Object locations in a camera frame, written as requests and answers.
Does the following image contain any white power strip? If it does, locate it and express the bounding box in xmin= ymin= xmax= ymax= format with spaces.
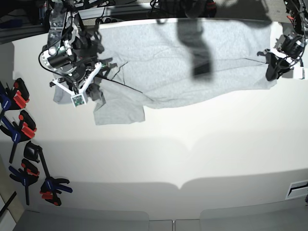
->
xmin=95 ymin=17 xmax=119 ymax=25

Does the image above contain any lower left blue bar clamp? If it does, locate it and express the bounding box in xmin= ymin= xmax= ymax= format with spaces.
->
xmin=9 ymin=158 xmax=40 ymax=205

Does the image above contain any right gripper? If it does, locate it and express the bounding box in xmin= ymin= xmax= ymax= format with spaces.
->
xmin=50 ymin=60 xmax=117 ymax=96

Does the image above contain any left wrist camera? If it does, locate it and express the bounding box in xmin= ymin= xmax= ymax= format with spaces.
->
xmin=292 ymin=67 xmax=306 ymax=80

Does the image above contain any grey T-shirt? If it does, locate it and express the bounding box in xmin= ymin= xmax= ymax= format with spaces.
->
xmin=52 ymin=20 xmax=277 ymax=126

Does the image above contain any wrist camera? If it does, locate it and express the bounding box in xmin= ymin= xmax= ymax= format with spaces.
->
xmin=71 ymin=93 xmax=88 ymax=107
xmin=292 ymin=67 xmax=306 ymax=80

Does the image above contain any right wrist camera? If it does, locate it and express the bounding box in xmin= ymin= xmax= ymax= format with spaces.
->
xmin=71 ymin=93 xmax=88 ymax=107

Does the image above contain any white label holder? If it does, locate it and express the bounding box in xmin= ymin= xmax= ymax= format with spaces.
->
xmin=285 ymin=180 xmax=308 ymax=200

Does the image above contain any black cable bundle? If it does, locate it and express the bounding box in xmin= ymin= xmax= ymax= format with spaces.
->
xmin=147 ymin=0 xmax=169 ymax=17

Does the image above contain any blue red bar clamp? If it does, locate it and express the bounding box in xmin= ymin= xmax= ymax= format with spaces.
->
xmin=0 ymin=110 xmax=37 ymax=164
xmin=0 ymin=78 xmax=29 ymax=119

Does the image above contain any long black bar clamp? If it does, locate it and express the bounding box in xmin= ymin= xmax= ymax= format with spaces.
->
xmin=24 ymin=141 xmax=73 ymax=206

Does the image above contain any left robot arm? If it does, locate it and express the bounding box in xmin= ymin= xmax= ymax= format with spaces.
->
xmin=259 ymin=0 xmax=308 ymax=82

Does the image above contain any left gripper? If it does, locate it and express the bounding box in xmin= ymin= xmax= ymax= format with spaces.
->
xmin=257 ymin=35 xmax=305 ymax=82

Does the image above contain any black strip on wood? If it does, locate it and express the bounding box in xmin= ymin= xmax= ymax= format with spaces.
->
xmin=0 ymin=192 xmax=17 ymax=217

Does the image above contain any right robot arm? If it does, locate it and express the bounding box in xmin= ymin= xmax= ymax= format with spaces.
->
xmin=38 ymin=0 xmax=117 ymax=97

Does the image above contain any top blue red bar clamp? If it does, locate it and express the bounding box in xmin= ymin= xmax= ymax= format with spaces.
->
xmin=0 ymin=78 xmax=29 ymax=119

